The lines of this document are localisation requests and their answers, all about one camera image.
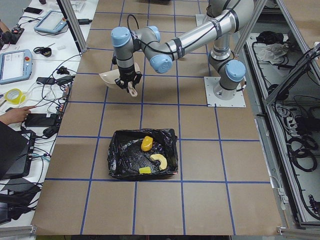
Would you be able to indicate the teach pendant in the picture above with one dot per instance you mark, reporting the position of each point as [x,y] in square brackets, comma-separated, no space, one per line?
[52,23]
[15,66]

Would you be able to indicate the yellow sponge piece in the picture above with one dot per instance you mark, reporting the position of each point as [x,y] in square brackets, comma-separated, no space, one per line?
[145,170]

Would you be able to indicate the aluminium frame post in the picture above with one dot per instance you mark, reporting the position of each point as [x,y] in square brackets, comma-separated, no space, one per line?
[73,25]

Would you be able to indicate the bystander hand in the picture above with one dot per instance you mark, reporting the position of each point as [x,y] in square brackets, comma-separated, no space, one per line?
[16,115]

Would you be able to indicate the black laptop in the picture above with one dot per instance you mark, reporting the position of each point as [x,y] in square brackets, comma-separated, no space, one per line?
[15,152]

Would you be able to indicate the black bag lined bin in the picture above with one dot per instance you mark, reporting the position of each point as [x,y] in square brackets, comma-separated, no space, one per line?
[125,156]

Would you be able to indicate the black smartphone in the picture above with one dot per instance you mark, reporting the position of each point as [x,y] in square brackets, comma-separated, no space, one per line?
[33,10]

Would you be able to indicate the teach pendant far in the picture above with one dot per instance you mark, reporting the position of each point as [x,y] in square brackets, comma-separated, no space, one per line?
[52,23]

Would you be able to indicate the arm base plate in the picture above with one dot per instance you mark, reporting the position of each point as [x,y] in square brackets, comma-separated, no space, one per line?
[216,96]

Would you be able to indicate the curved pale peel piece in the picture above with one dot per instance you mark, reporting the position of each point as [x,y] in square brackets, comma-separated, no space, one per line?
[159,157]

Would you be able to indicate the black power strip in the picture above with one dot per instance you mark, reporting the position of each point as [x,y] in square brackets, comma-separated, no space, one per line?
[64,100]

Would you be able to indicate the teach pendant near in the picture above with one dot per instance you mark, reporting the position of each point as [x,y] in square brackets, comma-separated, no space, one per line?
[15,66]

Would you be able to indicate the orange crumpled food piece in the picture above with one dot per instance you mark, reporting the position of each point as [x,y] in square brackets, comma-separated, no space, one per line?
[147,144]

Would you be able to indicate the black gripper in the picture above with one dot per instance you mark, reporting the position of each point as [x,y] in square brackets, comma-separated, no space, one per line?
[127,75]

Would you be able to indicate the crumpled white cloth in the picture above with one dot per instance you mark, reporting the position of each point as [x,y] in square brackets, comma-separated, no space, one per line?
[273,53]

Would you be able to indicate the yellow tape roll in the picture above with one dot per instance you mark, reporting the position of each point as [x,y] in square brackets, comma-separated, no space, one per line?
[15,96]

